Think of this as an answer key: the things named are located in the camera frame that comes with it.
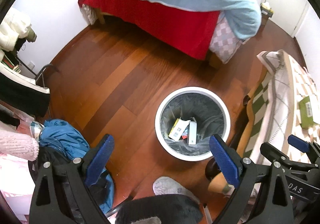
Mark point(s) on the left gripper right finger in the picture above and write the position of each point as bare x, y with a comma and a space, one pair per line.
227, 159

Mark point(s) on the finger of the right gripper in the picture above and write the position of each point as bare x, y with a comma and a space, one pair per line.
301, 145
272, 154

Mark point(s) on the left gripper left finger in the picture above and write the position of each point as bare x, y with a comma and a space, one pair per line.
96, 159

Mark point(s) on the green cardboard box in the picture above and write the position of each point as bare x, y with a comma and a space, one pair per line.
306, 115

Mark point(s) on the white pink cosmetic box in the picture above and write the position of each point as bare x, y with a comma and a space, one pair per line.
192, 136

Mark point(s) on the white round trash bin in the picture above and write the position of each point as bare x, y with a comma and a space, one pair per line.
178, 92

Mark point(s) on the white grey patterned quilt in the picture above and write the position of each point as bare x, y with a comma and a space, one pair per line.
275, 128

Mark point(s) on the blue jacket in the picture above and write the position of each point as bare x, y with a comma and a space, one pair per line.
63, 138

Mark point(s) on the red blue small packet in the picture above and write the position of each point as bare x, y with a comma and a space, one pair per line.
185, 134

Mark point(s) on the green checkered orange blanket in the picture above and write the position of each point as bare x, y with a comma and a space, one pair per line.
247, 126

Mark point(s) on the beige checkered bed cover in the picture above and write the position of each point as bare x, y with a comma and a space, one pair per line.
302, 85

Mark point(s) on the yellow box in bin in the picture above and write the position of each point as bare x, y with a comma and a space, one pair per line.
177, 120

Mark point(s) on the grey plastic bin liner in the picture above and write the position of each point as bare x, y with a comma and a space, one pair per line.
194, 107

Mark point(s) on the black trouser leg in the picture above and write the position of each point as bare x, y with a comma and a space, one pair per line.
169, 208

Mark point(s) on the pink fuzzy garment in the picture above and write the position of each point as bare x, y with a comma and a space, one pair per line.
19, 145

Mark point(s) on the black white chair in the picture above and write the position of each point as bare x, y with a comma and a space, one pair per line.
23, 94

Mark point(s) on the checkered pink grey pillow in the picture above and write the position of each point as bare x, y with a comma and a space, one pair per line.
224, 43

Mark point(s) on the red bed sheet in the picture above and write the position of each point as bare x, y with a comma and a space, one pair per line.
190, 32

